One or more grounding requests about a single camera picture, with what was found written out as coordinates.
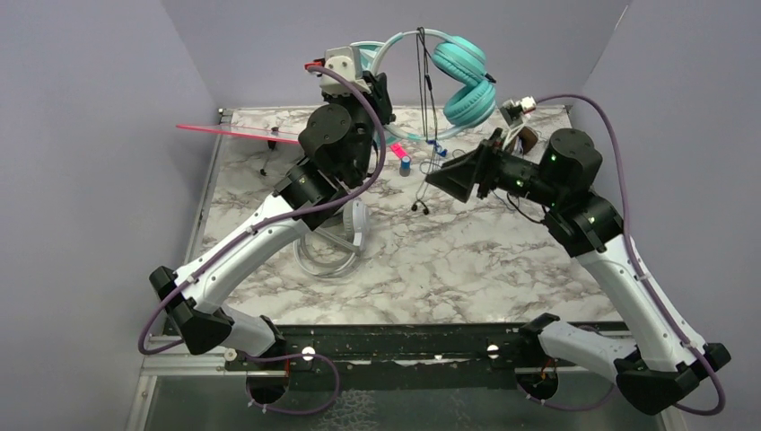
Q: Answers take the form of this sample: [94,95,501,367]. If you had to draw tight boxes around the blue grey stamp cylinder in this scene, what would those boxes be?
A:
[398,155,412,177]

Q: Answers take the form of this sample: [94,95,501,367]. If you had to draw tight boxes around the teal cat-ear headphones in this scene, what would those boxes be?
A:
[351,27,496,141]

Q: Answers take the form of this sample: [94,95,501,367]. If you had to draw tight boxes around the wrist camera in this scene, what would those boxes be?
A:
[304,46,371,97]
[498,96,538,153]

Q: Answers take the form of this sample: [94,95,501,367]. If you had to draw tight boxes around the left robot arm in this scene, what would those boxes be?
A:
[148,65,394,369]

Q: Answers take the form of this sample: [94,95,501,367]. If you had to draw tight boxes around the pink highlighter marker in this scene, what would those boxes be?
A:
[389,142,409,160]

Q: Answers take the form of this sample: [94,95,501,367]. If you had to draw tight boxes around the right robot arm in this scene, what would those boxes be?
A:
[425,128,730,415]

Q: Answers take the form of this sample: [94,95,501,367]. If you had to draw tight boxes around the blue wired earbuds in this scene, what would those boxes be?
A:
[419,139,467,175]

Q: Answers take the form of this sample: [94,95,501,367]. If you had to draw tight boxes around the brown over-ear headphones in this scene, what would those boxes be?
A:
[513,128,538,156]

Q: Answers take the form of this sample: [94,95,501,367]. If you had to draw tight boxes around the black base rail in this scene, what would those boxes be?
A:
[224,323,553,391]

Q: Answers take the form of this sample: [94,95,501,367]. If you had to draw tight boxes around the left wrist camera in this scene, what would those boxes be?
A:
[304,46,371,97]

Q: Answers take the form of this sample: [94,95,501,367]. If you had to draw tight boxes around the black wired earbuds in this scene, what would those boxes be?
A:
[412,27,440,216]

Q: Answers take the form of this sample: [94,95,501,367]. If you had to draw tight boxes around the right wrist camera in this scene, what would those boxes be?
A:
[498,96,538,153]

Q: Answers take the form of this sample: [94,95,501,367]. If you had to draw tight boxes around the white grey over-ear headphones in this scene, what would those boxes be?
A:
[293,198,370,278]

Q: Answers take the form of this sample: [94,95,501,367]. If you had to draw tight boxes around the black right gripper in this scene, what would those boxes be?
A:
[426,128,564,208]

